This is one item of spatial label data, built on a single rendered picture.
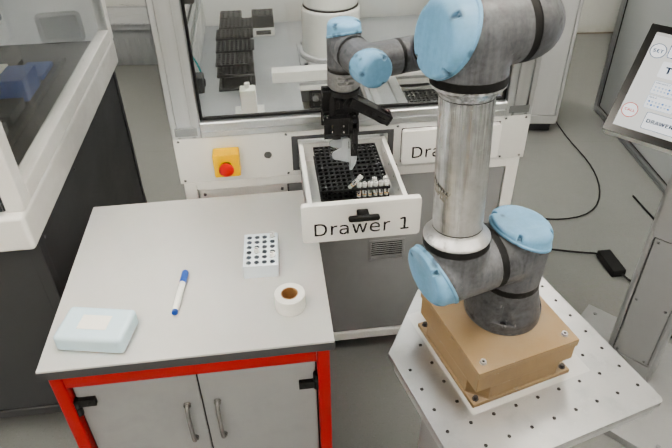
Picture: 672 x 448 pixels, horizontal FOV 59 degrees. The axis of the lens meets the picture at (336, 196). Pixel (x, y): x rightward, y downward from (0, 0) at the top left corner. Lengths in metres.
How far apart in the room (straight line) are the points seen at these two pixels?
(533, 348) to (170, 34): 1.09
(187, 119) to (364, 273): 0.80
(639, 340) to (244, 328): 1.38
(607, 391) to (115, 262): 1.15
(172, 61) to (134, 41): 3.12
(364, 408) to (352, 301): 0.36
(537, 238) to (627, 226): 2.04
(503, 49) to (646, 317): 1.46
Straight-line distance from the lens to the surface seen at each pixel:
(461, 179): 0.94
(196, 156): 1.71
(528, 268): 1.12
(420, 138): 1.72
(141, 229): 1.68
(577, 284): 2.71
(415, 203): 1.43
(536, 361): 1.24
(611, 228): 3.08
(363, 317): 2.18
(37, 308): 1.90
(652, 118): 1.77
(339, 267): 2.00
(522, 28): 0.88
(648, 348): 2.26
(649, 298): 2.14
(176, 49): 1.57
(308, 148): 1.71
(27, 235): 1.63
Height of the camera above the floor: 1.75
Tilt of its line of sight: 35 degrees down
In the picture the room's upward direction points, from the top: 1 degrees counter-clockwise
